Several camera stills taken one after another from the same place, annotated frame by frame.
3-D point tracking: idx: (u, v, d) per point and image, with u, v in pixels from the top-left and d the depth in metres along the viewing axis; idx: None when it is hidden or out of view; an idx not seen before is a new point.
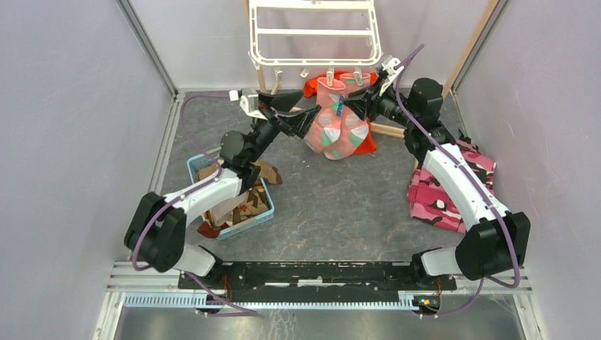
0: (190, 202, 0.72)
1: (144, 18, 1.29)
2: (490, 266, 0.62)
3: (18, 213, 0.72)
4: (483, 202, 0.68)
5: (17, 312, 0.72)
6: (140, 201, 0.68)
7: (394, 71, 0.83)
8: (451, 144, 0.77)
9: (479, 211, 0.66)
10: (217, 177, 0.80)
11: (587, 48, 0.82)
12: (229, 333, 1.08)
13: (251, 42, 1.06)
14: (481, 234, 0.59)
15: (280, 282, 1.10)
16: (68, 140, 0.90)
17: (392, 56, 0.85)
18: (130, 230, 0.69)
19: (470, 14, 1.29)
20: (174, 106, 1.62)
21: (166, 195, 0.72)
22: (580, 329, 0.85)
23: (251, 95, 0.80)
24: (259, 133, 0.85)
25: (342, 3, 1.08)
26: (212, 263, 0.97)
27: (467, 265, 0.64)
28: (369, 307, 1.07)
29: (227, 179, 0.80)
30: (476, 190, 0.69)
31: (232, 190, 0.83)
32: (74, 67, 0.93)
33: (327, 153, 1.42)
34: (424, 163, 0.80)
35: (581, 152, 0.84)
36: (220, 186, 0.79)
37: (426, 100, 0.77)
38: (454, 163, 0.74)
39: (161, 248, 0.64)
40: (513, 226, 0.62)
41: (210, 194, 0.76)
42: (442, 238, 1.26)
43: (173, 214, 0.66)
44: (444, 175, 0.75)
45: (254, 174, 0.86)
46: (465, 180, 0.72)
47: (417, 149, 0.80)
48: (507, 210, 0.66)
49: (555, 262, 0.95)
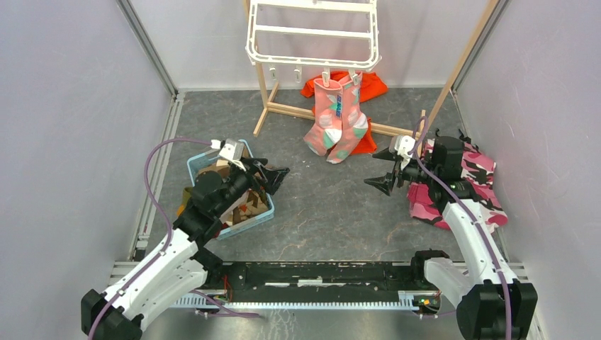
0: (133, 293, 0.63)
1: (144, 18, 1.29)
2: (487, 333, 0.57)
3: (18, 213, 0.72)
4: (492, 264, 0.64)
5: (16, 314, 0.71)
6: (80, 303, 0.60)
7: (407, 156, 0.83)
8: (473, 199, 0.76)
9: (485, 272, 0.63)
10: (164, 251, 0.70)
11: (587, 48, 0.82)
12: (229, 333, 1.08)
13: (248, 38, 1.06)
14: (480, 295, 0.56)
15: (279, 282, 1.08)
16: (68, 141, 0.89)
17: (400, 136, 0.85)
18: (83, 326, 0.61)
19: (470, 15, 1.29)
20: (174, 106, 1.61)
21: (107, 290, 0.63)
22: (580, 329, 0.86)
23: (237, 143, 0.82)
24: (232, 184, 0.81)
25: (344, 5, 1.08)
26: (203, 276, 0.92)
27: (465, 325, 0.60)
28: (369, 307, 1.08)
29: (178, 248, 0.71)
30: (487, 250, 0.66)
31: (187, 254, 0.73)
32: (74, 67, 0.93)
33: (333, 158, 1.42)
34: (444, 213, 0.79)
35: (582, 152, 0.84)
36: (169, 259, 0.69)
37: (446, 153, 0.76)
38: (470, 219, 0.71)
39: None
40: (518, 295, 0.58)
41: (156, 275, 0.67)
42: (442, 238, 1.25)
43: (113, 316, 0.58)
44: (459, 229, 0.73)
45: (215, 226, 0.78)
46: (477, 237, 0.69)
47: (439, 200, 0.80)
48: (514, 278, 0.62)
49: (555, 262, 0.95)
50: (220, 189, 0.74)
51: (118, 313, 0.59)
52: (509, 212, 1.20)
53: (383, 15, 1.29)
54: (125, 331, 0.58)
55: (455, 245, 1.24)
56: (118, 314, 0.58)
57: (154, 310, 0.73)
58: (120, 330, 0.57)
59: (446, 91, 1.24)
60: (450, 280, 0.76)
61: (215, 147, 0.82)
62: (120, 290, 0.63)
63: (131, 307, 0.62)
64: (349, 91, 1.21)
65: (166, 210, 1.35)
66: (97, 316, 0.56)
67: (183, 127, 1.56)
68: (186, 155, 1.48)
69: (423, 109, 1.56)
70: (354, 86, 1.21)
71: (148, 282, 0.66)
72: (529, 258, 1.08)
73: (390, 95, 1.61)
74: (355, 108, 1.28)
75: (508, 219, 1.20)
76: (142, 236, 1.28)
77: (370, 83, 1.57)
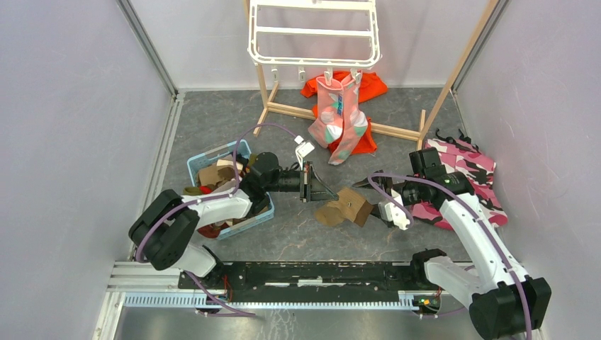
0: (203, 208, 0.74)
1: (144, 18, 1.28)
2: (504, 330, 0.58)
3: (18, 214, 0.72)
4: (502, 263, 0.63)
5: (18, 313, 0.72)
6: (159, 195, 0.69)
7: (405, 223, 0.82)
8: (470, 193, 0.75)
9: (497, 274, 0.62)
10: (232, 193, 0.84)
11: (587, 49, 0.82)
12: (229, 333, 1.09)
13: (251, 41, 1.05)
14: (498, 299, 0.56)
15: (280, 282, 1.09)
16: (68, 141, 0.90)
17: (386, 205, 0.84)
18: (139, 220, 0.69)
19: (471, 14, 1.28)
20: (174, 106, 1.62)
21: (184, 195, 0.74)
22: (579, 328, 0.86)
23: (307, 146, 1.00)
24: (285, 178, 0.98)
25: (342, 3, 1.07)
26: (212, 266, 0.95)
27: (482, 325, 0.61)
28: (369, 307, 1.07)
29: (240, 197, 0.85)
30: (494, 248, 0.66)
31: (241, 207, 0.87)
32: (74, 67, 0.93)
33: (335, 159, 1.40)
34: (441, 210, 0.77)
35: (581, 152, 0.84)
36: (233, 202, 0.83)
37: (420, 154, 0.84)
38: (473, 216, 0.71)
39: (168, 242, 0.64)
40: (532, 292, 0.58)
41: (223, 205, 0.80)
42: (442, 238, 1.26)
43: (186, 213, 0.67)
44: (461, 228, 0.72)
45: (263, 200, 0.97)
46: (481, 234, 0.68)
47: (434, 196, 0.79)
48: (526, 275, 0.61)
49: (553, 263, 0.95)
50: (274, 170, 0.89)
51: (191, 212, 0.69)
52: (509, 212, 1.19)
53: (383, 15, 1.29)
54: (183, 234, 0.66)
55: (455, 245, 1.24)
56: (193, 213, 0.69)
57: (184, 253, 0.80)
58: (186, 229, 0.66)
59: (446, 91, 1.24)
60: (456, 280, 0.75)
61: (298, 140, 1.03)
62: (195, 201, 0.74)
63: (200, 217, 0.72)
64: (351, 91, 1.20)
65: None
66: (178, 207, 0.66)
67: (183, 127, 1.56)
68: (186, 156, 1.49)
69: (423, 109, 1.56)
70: (356, 85, 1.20)
71: (215, 207, 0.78)
72: (529, 258, 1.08)
73: (390, 95, 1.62)
74: (355, 107, 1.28)
75: (508, 218, 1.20)
76: None
77: (370, 83, 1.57)
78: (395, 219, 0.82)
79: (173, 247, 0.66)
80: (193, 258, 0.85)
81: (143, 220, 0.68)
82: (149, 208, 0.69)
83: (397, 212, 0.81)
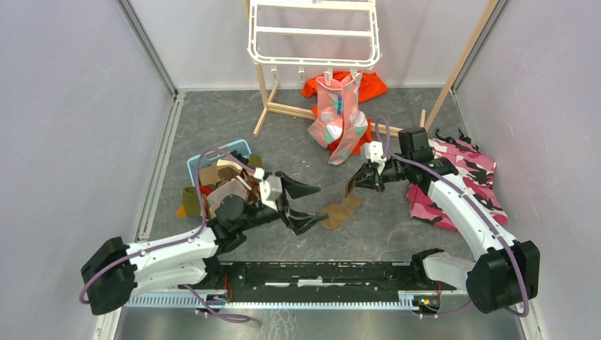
0: (149, 260, 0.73)
1: (144, 18, 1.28)
2: (502, 299, 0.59)
3: (18, 213, 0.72)
4: (490, 231, 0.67)
5: (16, 313, 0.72)
6: (105, 243, 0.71)
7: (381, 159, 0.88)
8: (455, 173, 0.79)
9: (487, 241, 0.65)
10: (191, 239, 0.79)
11: (587, 48, 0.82)
12: (229, 333, 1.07)
13: (251, 40, 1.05)
14: (490, 265, 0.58)
15: (279, 282, 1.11)
16: (68, 141, 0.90)
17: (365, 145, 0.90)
18: (86, 265, 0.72)
19: (471, 15, 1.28)
20: (174, 106, 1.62)
21: (132, 244, 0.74)
22: (580, 328, 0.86)
23: (274, 190, 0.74)
24: (261, 210, 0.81)
25: (342, 3, 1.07)
26: (199, 278, 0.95)
27: (479, 297, 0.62)
28: (369, 307, 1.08)
29: (203, 242, 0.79)
30: (481, 219, 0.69)
31: (203, 253, 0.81)
32: (74, 67, 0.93)
33: (335, 159, 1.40)
34: (429, 193, 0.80)
35: (582, 152, 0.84)
36: (191, 248, 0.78)
37: (410, 135, 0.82)
38: (458, 193, 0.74)
39: (105, 295, 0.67)
40: (521, 255, 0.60)
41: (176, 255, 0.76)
42: (442, 238, 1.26)
43: (123, 271, 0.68)
44: (449, 205, 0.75)
45: (237, 241, 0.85)
46: (468, 208, 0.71)
47: (421, 180, 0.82)
48: (514, 240, 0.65)
49: (554, 263, 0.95)
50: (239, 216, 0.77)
51: (132, 268, 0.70)
52: (509, 212, 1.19)
53: (383, 15, 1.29)
54: (119, 290, 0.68)
55: (455, 245, 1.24)
56: (132, 270, 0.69)
57: (148, 283, 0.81)
58: (122, 287, 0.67)
59: (446, 91, 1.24)
60: (450, 266, 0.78)
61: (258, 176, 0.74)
62: (143, 251, 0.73)
63: (144, 268, 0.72)
64: (351, 91, 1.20)
65: (166, 210, 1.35)
66: (109, 266, 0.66)
67: (183, 127, 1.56)
68: (186, 155, 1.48)
69: (423, 109, 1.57)
70: (356, 85, 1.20)
71: (166, 257, 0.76)
72: None
73: (390, 95, 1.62)
74: (356, 107, 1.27)
75: (508, 218, 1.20)
76: (142, 236, 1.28)
77: (370, 83, 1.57)
78: (373, 157, 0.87)
79: (108, 299, 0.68)
80: (171, 278, 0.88)
81: (89, 265, 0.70)
82: (97, 255, 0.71)
83: (376, 151, 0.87)
